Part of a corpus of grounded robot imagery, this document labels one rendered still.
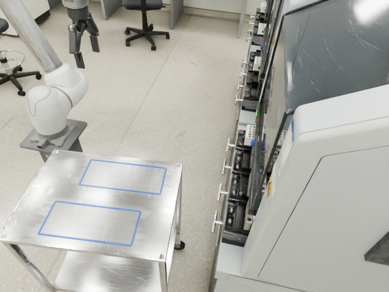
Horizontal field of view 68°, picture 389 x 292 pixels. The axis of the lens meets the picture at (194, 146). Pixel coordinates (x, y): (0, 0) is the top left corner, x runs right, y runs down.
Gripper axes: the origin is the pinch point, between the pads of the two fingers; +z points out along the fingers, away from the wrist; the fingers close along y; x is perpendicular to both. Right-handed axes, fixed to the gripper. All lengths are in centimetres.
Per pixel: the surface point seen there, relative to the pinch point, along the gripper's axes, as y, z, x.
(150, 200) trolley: 37, 38, 35
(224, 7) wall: -360, 104, 21
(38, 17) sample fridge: -253, 108, -220
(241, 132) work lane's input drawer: -13, 38, 68
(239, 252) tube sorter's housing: 46, 47, 74
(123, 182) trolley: 30, 38, 22
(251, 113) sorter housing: -41, 47, 73
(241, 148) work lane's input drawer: -4, 40, 69
